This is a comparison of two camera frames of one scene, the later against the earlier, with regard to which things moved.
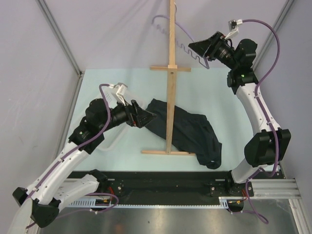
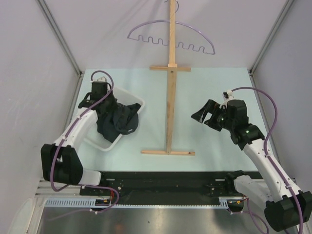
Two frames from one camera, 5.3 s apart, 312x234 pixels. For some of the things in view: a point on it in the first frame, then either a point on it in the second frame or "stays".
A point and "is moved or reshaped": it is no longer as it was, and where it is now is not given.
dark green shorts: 192,132 is moved or reshaped
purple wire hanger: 185,50 → 159,41
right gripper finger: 202,47 → 210,106
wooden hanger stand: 171,68 stays
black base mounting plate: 172,187 stays
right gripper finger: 211,56 → 209,122
